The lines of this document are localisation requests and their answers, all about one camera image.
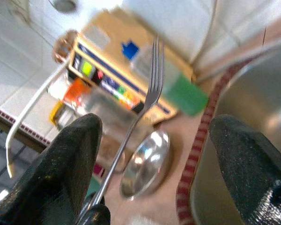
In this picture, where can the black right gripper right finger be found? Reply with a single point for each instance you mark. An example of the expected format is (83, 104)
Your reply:
(255, 173)

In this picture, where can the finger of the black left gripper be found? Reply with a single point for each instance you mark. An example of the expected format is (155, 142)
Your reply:
(96, 215)

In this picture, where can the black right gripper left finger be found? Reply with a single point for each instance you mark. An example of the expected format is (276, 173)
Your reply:
(49, 178)

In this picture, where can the silver metal fork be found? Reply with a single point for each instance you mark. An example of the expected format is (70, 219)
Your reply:
(152, 93)

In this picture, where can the beige kitchen appliance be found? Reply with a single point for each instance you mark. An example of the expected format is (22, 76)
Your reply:
(121, 28)

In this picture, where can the teal cup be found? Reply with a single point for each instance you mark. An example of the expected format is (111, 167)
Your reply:
(93, 187)

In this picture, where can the magenta plastic container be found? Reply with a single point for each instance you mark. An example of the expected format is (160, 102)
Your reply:
(98, 170)

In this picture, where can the yellow packet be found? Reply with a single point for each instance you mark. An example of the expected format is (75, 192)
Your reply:
(56, 112)

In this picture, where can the shiny steel bowl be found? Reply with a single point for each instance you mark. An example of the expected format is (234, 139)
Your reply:
(145, 164)

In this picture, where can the stainless steel sink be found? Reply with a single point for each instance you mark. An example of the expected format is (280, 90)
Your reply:
(248, 93)

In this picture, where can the orange packet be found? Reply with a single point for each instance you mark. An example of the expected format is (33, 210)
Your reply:
(75, 93)

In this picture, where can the clear plastic jar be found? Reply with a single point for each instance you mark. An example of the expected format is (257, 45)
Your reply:
(103, 105)

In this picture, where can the green dish soap bottle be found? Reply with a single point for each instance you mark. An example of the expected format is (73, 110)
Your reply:
(187, 96)

